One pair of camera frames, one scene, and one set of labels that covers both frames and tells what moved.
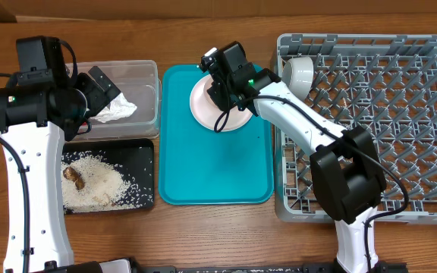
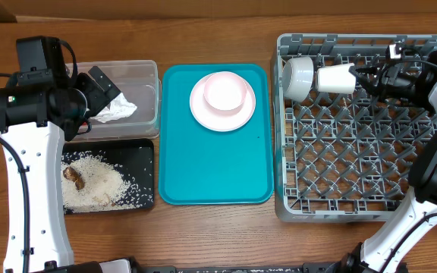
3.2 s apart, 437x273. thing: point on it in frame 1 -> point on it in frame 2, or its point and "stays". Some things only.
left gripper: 101,98 stays
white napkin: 120,108 stays
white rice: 106,186 stays
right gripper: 222,97 -> 387,76
